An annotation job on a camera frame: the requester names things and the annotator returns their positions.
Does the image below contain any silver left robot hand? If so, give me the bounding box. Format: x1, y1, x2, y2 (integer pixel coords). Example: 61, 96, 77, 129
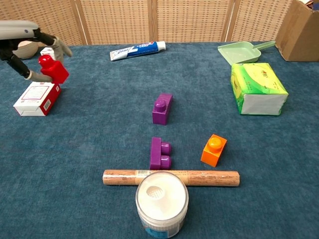
0, 20, 73, 83

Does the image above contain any red single-stud block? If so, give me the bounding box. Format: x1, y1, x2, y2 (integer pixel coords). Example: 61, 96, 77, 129
38, 54, 70, 85

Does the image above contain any purple single-stud block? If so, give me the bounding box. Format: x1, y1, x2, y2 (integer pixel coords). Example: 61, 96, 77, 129
152, 93, 173, 125

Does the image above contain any white and red box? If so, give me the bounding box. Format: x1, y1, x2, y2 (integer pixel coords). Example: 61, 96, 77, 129
12, 82, 62, 117

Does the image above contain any brown cardboard box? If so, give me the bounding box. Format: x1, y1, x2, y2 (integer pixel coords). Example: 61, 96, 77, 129
275, 0, 319, 62

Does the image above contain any beige ribbed bowl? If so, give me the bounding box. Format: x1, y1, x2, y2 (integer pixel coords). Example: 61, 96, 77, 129
12, 41, 38, 59

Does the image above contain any small white carton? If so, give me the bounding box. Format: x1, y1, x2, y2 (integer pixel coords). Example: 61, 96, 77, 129
40, 47, 57, 60

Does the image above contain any woven bamboo folding screen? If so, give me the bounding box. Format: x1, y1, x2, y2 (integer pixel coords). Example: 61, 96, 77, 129
0, 0, 297, 46

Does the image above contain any blue white toothpaste tube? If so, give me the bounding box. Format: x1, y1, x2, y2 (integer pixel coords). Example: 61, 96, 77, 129
110, 40, 166, 62

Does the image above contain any blue table cloth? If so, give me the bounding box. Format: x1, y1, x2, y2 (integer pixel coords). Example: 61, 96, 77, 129
0, 41, 319, 239

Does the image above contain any purple two-stud block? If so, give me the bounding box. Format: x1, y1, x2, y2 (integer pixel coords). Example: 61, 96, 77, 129
149, 136, 172, 170

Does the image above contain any pale green dustpan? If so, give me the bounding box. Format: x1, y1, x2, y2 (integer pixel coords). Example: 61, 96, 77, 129
217, 40, 277, 64

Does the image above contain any white-lidded clear plastic jar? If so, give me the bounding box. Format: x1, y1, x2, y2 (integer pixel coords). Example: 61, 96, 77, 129
135, 171, 189, 239

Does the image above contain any orange single-stud block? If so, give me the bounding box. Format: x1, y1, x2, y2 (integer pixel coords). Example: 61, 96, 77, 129
200, 134, 228, 168

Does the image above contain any wooden rolling pin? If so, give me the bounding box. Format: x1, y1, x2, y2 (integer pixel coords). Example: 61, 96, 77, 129
102, 169, 241, 187

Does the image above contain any green tissue pack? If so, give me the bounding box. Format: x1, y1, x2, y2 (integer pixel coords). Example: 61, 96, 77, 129
230, 62, 289, 116

